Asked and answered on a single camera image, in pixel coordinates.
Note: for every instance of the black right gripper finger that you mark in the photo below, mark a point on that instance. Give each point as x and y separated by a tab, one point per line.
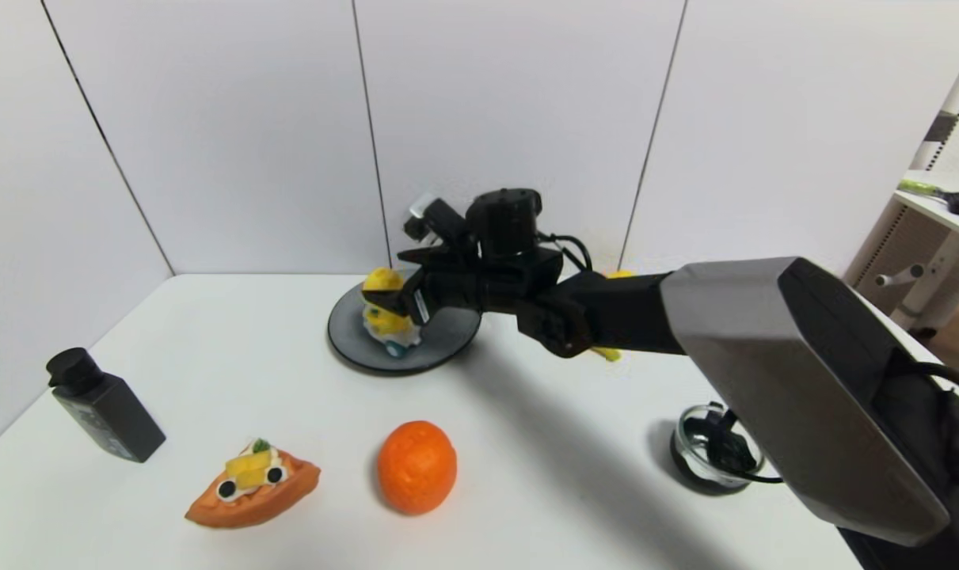
416	257
392	302

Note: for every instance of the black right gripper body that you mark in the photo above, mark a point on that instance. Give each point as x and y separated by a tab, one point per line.
419	305

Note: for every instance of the yellow duck toy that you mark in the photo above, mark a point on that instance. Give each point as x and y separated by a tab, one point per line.
384	321

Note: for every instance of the gray and black right arm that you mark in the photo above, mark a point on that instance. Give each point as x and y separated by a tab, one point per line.
764	356

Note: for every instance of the gray round plate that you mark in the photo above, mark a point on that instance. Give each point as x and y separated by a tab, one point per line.
447	336

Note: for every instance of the orange fruit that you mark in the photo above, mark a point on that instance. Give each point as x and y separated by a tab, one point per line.
416	467

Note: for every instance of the yellow banana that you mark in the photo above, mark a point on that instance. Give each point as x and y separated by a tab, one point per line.
608	354

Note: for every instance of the orange cake slice toy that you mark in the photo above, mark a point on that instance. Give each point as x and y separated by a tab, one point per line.
249	491

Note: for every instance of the black square bottle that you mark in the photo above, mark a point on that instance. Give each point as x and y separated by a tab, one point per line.
107	412

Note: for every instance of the glass cup with black base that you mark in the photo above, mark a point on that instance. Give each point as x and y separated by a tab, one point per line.
705	455

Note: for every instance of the green tool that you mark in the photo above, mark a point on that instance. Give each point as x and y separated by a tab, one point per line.
919	188

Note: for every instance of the white desk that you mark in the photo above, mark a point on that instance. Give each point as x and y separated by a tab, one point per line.
938	210

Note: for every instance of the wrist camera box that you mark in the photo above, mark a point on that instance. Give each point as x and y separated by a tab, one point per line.
435	218

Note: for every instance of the white perforated post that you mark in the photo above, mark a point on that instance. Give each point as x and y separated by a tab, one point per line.
950	103

